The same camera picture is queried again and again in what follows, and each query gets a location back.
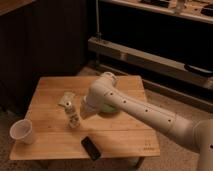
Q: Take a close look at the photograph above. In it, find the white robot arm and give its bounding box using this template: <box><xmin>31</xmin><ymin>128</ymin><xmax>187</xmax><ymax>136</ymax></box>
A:
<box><xmin>80</xmin><ymin>72</ymin><xmax>213</xmax><ymax>171</ymax></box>

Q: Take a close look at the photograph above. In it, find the dark shelf unit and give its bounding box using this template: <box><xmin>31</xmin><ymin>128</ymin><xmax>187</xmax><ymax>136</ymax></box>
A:
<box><xmin>87</xmin><ymin>0</ymin><xmax>213</xmax><ymax>90</ymax></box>

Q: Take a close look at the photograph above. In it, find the crumpled beige packet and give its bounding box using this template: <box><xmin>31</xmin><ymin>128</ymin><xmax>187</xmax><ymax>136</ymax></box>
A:
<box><xmin>58</xmin><ymin>92</ymin><xmax>75</xmax><ymax>107</ymax></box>

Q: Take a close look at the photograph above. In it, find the black phone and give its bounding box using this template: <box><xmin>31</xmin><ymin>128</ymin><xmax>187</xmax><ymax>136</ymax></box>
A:
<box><xmin>81</xmin><ymin>137</ymin><xmax>101</xmax><ymax>161</ymax></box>

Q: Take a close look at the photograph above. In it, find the wooden low table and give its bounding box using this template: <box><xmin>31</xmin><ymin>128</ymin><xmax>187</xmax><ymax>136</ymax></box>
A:
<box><xmin>10</xmin><ymin>76</ymin><xmax>160</xmax><ymax>160</ymax></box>

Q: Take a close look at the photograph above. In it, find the green round plate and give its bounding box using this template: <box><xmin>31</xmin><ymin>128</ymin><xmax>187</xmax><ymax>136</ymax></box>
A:
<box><xmin>83</xmin><ymin>95</ymin><xmax>118</xmax><ymax>114</ymax></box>

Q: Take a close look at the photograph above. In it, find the white paper cup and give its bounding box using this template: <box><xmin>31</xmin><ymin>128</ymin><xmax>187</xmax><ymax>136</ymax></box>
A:
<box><xmin>10</xmin><ymin>119</ymin><xmax>36</xmax><ymax>144</ymax></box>

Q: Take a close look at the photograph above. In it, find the small clear plastic bottle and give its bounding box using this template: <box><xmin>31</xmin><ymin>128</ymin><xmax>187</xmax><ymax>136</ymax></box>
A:
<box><xmin>65</xmin><ymin>101</ymin><xmax>80</xmax><ymax>128</ymax></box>

